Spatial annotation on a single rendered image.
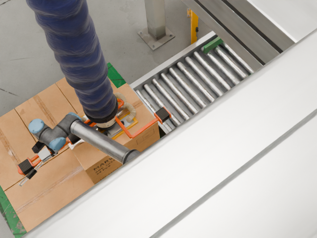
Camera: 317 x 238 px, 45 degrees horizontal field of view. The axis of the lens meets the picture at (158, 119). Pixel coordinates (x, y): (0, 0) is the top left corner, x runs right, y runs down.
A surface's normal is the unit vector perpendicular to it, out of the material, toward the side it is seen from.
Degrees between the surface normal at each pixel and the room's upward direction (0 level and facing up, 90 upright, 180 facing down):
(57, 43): 80
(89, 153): 0
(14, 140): 0
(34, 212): 0
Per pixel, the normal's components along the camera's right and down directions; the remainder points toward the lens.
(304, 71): -0.05, -0.44
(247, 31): -0.80, 0.55
